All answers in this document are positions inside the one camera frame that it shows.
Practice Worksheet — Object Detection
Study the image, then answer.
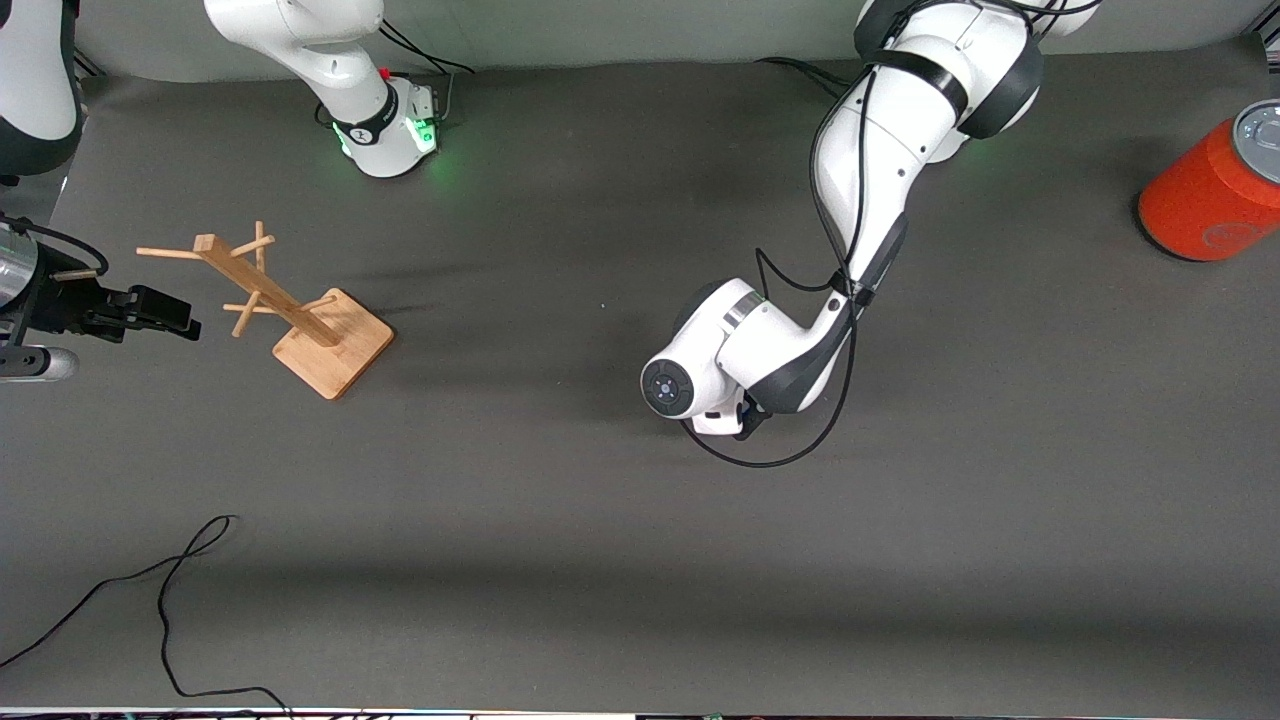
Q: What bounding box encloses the black arm base cable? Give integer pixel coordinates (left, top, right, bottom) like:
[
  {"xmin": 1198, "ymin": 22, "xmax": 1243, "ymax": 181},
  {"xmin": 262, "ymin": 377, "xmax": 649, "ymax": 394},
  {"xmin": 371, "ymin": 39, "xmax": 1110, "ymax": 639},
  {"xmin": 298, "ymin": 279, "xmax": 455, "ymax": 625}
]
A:
[
  {"xmin": 753, "ymin": 56, "xmax": 851, "ymax": 101},
  {"xmin": 380, "ymin": 15, "xmax": 476, "ymax": 126}
]

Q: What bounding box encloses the wooden cup rack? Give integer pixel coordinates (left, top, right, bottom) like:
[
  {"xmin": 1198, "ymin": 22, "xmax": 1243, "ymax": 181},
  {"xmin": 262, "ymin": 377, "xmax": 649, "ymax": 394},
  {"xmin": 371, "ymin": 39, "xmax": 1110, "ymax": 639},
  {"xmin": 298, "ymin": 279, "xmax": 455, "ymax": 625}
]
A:
[{"xmin": 135, "ymin": 220, "xmax": 396, "ymax": 401}]

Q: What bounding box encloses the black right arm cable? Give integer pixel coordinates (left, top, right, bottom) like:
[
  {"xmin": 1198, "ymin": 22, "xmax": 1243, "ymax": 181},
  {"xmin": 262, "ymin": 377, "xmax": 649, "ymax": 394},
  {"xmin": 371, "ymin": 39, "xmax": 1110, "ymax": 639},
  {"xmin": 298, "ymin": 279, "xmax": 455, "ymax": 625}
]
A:
[{"xmin": 0, "ymin": 215, "xmax": 109, "ymax": 278}]

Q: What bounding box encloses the orange cylinder with grey top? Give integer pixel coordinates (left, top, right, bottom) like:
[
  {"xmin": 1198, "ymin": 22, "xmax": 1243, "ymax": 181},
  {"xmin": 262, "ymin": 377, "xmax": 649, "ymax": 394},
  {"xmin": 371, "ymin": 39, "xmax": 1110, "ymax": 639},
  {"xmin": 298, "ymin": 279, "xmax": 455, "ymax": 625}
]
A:
[{"xmin": 1137, "ymin": 100, "xmax": 1280, "ymax": 264}]

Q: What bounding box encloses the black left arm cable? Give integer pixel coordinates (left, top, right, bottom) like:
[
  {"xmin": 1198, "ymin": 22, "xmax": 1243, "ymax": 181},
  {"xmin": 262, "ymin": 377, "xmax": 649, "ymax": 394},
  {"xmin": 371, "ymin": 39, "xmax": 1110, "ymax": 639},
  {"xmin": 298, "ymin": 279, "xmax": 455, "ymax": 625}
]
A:
[{"xmin": 680, "ymin": 60, "xmax": 881, "ymax": 470}]

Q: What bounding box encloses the thin black loose cable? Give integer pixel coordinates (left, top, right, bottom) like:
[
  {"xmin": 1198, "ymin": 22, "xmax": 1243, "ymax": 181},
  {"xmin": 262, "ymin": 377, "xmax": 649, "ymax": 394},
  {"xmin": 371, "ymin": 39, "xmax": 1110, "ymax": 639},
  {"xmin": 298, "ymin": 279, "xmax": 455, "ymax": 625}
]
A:
[{"xmin": 0, "ymin": 515, "xmax": 293, "ymax": 717}]

